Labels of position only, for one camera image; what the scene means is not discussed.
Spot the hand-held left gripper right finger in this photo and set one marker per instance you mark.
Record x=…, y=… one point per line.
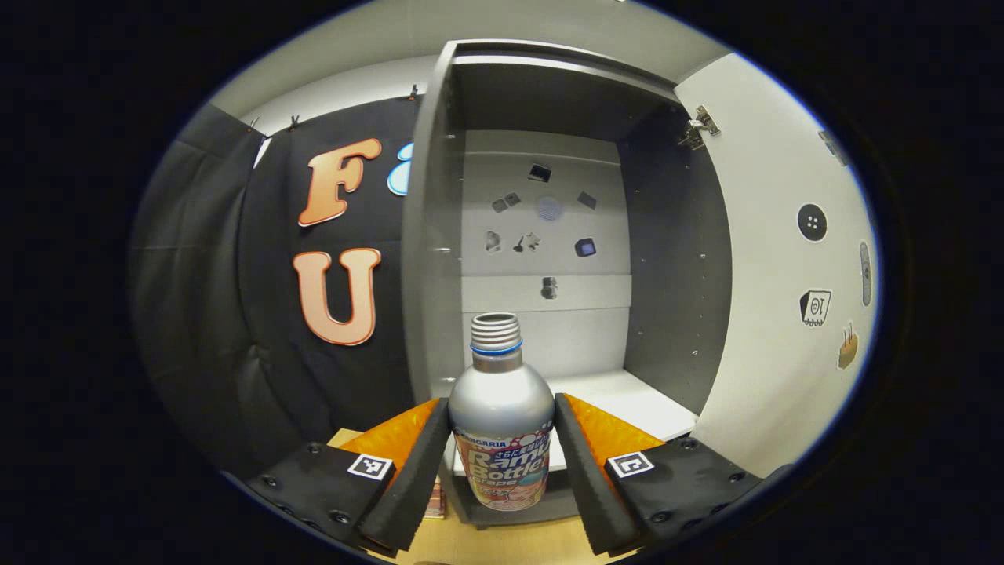
x=588, y=486

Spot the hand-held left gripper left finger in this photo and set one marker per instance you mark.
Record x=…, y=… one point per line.
x=416, y=486

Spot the silver bottle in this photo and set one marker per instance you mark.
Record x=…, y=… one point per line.
x=502, y=408

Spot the grey cabinet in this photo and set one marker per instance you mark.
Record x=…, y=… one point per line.
x=674, y=275

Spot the white cabinet door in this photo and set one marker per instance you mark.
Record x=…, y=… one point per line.
x=769, y=314

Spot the metal cabinet hinge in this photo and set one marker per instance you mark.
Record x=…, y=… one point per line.
x=698, y=125

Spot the brown book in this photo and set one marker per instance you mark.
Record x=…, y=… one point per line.
x=436, y=502

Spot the black backdrop cloth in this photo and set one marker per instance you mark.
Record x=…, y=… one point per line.
x=204, y=314

